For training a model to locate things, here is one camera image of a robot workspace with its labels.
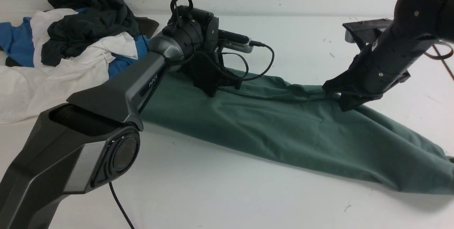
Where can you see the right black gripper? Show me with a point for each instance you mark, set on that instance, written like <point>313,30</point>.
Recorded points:
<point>378,67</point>

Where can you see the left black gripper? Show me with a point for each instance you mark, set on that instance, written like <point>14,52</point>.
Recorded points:
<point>206,69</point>

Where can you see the green long sleeve shirt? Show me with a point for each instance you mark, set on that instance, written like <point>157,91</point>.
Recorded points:
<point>298,125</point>

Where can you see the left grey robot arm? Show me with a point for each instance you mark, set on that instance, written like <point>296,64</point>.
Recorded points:
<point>94,137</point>

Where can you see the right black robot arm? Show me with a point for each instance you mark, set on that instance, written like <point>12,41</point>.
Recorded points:
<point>432,17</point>

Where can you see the dark grey shirt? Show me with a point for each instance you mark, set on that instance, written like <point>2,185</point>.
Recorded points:
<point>93,20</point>

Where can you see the white shirt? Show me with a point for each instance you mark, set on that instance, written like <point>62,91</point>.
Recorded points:
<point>27,91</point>

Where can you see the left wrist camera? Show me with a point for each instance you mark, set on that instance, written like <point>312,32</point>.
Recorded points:
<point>234,41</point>

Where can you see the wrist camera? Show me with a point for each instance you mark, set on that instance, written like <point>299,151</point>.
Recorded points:
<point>234,41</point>
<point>364,32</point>

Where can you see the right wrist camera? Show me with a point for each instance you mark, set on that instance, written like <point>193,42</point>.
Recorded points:
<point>364,32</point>

